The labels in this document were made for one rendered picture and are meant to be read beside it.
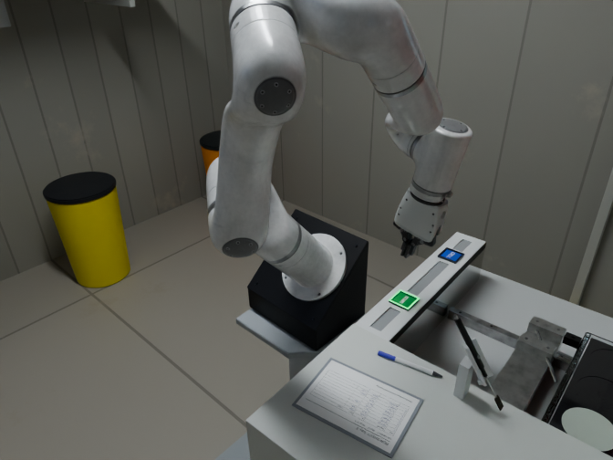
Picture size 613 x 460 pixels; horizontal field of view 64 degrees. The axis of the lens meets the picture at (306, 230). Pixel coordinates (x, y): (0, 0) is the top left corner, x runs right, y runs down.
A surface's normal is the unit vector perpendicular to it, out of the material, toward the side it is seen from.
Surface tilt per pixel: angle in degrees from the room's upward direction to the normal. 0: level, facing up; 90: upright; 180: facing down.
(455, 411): 0
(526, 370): 0
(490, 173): 90
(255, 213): 91
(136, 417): 0
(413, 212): 91
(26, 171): 90
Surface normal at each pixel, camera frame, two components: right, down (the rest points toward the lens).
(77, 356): -0.02, -0.86
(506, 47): -0.67, 0.38
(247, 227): 0.33, 0.49
